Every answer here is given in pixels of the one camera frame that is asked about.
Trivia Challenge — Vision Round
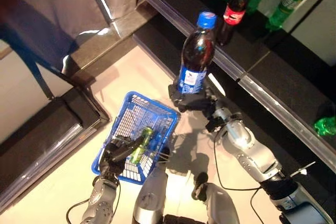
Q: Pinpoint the green soda can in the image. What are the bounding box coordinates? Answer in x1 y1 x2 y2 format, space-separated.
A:
130 126 154 164

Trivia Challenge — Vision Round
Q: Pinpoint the blue plastic shopping basket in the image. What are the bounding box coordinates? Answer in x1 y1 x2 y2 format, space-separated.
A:
91 91 181 185

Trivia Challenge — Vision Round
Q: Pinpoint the grey robot leg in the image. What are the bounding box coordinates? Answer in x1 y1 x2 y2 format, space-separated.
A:
132 162 169 224
191 172 241 224

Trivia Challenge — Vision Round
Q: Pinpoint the grey right robot leg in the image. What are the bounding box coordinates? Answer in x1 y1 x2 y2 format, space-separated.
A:
191 172 241 224

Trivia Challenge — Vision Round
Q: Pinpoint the dark cola bottle red label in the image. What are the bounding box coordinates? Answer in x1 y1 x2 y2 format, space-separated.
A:
217 0 255 47

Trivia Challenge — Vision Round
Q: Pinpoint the black glossy gondola base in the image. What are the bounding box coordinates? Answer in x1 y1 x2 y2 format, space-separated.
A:
0 86 110 204

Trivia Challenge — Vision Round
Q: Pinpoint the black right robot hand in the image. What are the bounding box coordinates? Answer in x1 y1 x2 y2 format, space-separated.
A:
167 77 220 120

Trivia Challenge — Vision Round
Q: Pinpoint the dark cola bottle blue label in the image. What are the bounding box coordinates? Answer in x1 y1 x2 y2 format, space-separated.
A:
177 11 217 95

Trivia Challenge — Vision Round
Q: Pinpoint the dark glossy upright panel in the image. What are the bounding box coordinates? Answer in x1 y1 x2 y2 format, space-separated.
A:
0 23 57 101

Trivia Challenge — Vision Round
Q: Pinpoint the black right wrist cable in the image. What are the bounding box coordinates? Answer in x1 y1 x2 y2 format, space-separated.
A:
213 134 263 224

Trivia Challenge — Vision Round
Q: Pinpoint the grey left robot leg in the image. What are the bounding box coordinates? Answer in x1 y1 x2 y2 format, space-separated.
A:
132 162 169 224

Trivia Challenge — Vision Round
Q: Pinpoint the black shelf base plinth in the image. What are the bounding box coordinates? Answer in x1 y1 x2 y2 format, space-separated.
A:
132 14 336 209

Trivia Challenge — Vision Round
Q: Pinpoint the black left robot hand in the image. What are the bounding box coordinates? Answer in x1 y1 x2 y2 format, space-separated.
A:
98 134 144 183

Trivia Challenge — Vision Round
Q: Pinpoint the brown fabric curtain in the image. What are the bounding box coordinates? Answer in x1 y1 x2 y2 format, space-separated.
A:
0 0 140 59

